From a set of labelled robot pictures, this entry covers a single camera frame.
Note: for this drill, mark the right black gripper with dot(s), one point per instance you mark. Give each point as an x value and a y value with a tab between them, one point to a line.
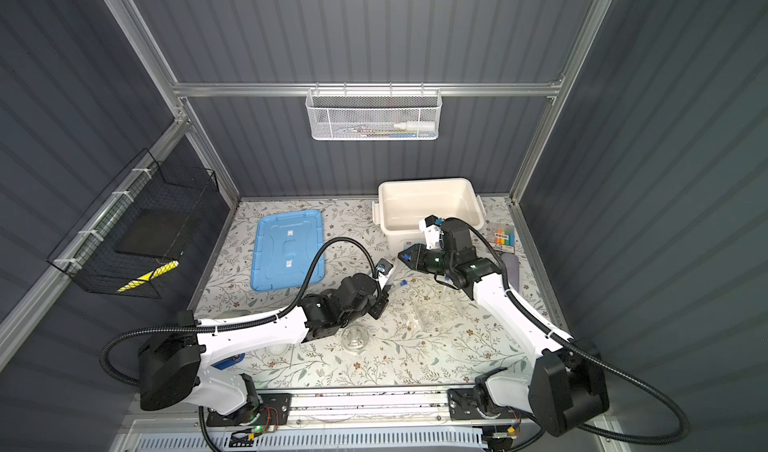
419	252

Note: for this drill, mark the clear test tube rack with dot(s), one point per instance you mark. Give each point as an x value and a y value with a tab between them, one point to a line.
435	315

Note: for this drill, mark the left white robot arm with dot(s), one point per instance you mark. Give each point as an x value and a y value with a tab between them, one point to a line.
176	367

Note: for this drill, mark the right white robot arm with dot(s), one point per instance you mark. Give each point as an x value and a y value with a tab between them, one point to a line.
563	390

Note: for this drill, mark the white plastic storage bin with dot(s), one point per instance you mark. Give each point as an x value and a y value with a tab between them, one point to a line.
401	205

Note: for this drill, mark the blue plastic bin lid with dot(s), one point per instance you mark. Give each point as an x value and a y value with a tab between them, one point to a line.
284	247

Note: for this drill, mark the colourful marker pack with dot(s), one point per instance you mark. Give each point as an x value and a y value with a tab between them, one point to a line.
502	237

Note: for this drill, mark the grey eyeglass case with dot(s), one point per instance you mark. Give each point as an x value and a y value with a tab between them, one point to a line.
512	265

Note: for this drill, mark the blue black small device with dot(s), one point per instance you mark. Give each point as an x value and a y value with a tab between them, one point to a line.
229	362

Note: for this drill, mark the white bottle in basket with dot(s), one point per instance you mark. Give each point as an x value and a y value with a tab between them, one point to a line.
417	127

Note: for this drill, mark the yellow black striped item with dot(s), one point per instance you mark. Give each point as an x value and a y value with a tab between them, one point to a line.
149	276

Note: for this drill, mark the black pad in basket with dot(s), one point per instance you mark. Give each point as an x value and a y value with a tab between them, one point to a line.
158	233

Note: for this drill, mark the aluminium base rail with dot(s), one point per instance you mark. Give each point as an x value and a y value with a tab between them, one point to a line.
382	406

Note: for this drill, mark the white wire mesh basket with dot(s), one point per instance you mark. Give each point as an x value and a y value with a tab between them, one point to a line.
370	118

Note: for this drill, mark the black wire wall basket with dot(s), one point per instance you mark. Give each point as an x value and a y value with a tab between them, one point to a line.
87	256

